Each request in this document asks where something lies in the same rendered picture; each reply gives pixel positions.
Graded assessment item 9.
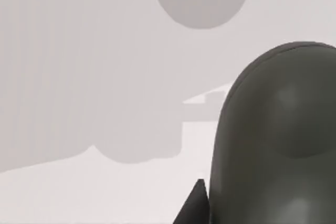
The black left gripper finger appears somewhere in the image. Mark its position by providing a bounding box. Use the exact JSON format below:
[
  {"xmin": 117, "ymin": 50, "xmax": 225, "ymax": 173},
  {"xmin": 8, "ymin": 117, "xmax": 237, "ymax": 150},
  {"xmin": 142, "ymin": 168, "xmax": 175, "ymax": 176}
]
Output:
[{"xmin": 172, "ymin": 178, "xmax": 210, "ymax": 224}]

